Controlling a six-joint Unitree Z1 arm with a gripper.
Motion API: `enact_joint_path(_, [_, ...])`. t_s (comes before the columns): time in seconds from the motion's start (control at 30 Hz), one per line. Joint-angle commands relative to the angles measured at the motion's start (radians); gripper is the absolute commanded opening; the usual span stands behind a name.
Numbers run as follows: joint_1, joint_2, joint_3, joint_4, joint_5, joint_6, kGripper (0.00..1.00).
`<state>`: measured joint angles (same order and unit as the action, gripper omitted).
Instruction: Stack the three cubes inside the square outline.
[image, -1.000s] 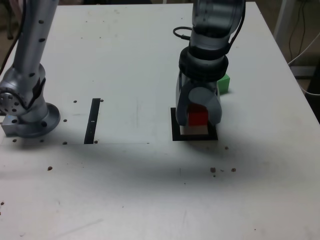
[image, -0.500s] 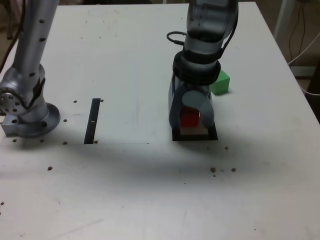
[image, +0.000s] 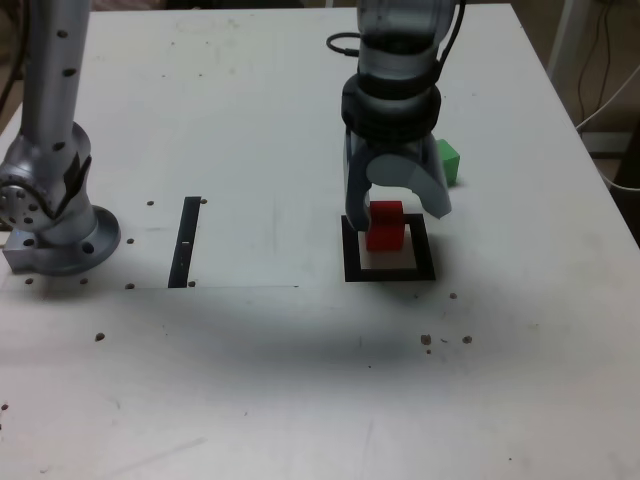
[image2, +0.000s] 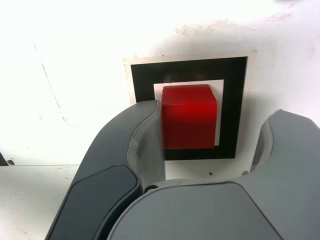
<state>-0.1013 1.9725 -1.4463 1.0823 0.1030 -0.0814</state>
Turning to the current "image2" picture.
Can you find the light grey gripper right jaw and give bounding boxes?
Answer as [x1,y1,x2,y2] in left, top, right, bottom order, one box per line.
[106,108,320,240]

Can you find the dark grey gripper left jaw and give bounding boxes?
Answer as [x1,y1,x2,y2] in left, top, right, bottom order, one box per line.
[45,99,167,240]

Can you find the red cube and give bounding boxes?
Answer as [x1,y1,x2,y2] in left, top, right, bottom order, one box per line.
[160,84,218,150]

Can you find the black tape square outline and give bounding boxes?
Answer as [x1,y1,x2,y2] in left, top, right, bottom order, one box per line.
[130,56,248,161]

